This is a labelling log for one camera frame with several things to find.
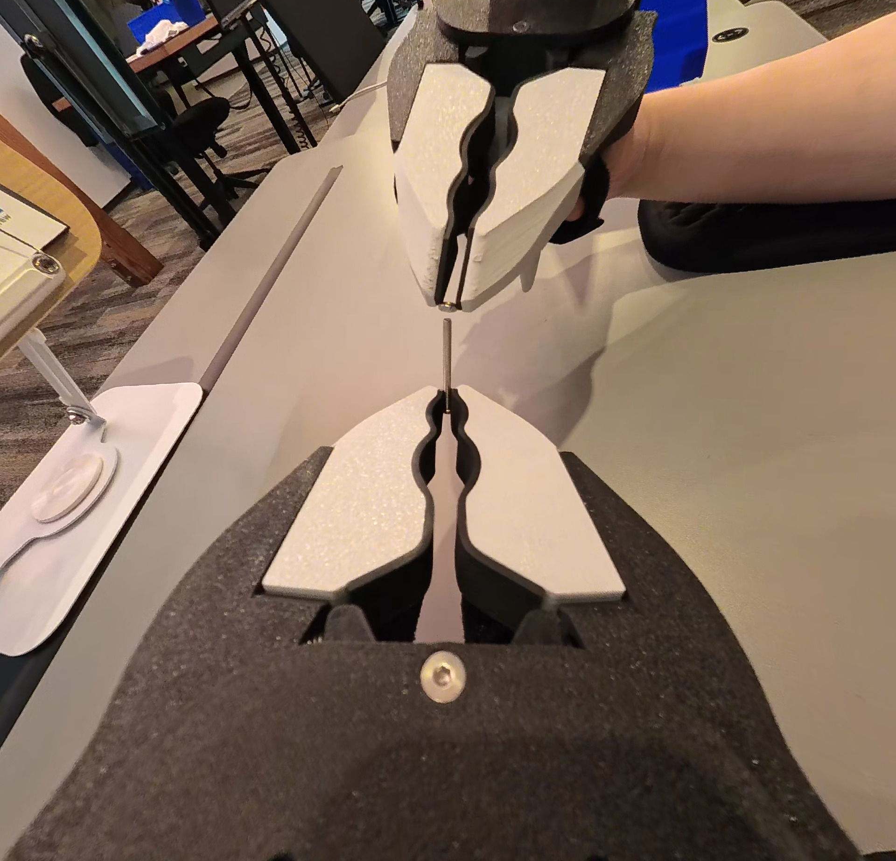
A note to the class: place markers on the black desk grommet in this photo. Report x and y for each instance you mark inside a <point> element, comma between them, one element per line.
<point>730,33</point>

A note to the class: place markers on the white cloth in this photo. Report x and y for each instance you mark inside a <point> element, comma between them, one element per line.
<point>162,32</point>

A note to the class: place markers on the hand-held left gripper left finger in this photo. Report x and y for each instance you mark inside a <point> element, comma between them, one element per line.
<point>350,511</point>

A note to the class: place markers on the person's right forearm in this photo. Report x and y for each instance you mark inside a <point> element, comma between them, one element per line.
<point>770,118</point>

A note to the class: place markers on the wooden instruction board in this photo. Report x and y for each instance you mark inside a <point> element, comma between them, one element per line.
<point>63,209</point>

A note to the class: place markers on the printed instruction sheet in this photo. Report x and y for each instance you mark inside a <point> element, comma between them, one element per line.
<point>28,220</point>

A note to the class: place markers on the person's right hand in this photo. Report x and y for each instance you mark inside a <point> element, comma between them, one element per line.
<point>630,153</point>

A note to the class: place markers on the long metal screw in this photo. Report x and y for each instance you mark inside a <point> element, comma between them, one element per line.
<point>446,357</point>

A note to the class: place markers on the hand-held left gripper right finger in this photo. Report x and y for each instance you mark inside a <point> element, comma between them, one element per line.
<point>539,518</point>

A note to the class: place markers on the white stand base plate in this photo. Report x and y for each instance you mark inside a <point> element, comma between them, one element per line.
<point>140,455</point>

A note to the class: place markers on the black wrist rest pad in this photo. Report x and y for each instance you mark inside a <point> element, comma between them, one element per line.
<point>770,237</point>

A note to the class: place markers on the black office chair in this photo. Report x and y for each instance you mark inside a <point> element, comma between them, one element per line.
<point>203,122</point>

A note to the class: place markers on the blue plastic bin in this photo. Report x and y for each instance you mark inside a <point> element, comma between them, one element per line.
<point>182,20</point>
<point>679,27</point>

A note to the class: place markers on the wooden desk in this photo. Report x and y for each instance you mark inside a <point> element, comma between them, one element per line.
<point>189,45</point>

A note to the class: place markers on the monitor on floor stand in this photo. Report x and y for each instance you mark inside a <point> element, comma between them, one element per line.
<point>84,48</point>

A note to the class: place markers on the black high-back chair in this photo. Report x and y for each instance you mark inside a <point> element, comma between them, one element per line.
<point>315,27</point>

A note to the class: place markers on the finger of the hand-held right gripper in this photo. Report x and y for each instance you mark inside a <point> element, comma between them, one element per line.
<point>434,146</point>
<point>539,153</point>

